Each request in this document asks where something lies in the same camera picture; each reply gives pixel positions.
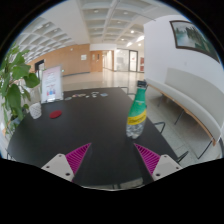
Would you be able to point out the green potted plant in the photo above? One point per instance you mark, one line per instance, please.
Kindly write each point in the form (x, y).
(13, 93)

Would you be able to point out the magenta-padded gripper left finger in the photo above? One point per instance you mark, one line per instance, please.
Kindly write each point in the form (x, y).
(60, 165)

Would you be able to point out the glass double door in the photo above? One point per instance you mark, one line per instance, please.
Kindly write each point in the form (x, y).
(133, 61)

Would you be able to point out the white wall notice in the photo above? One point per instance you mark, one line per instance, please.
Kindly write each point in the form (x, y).
(83, 57)

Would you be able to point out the clear acrylic sign stand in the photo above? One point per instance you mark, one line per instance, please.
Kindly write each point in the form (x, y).
(51, 81)

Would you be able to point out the small blue white card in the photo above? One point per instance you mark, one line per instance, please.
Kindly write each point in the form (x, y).
(104, 94)

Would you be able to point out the ceiling lights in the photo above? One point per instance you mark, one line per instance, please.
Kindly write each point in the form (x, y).
(132, 31)

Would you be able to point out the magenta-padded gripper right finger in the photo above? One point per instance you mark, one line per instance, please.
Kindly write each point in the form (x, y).
(165, 166)

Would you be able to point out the long white bench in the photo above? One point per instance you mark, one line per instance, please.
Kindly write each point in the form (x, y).
(190, 90)

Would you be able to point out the flat round red coaster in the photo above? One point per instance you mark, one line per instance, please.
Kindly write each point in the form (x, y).
(55, 114)

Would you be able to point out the round green sticker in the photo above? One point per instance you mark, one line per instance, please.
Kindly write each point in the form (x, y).
(68, 98)

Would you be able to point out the white polka dot mug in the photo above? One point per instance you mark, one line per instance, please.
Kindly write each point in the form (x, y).
(35, 110)

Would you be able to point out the dark framed landscape picture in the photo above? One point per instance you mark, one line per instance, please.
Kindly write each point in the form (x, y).
(190, 36)

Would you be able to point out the green drink bottle yellow label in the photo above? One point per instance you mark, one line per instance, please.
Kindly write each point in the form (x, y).
(136, 111)

